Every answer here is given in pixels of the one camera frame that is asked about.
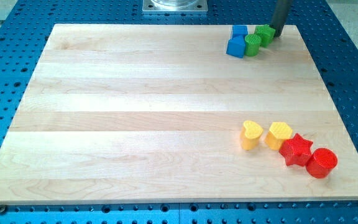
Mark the left board stop screw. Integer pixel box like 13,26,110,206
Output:
0,205,7,215

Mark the yellow pentagon block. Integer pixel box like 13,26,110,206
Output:
264,121,293,151

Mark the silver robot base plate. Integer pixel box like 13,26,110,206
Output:
142,0,208,12

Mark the red cylinder block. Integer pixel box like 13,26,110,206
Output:
306,148,338,179

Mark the blue cube block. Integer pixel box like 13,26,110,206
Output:
231,25,248,39

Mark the green cylinder block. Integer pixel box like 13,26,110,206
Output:
244,34,262,57

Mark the yellow heart block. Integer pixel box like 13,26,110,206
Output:
240,120,264,150

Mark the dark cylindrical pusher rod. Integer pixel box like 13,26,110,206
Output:
270,0,293,37

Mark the blue pentagon block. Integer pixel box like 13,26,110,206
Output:
226,35,246,58

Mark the red star block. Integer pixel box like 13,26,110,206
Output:
279,133,313,167

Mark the green star block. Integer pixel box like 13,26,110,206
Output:
254,24,275,47

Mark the light wooden board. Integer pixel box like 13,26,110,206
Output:
0,24,358,205

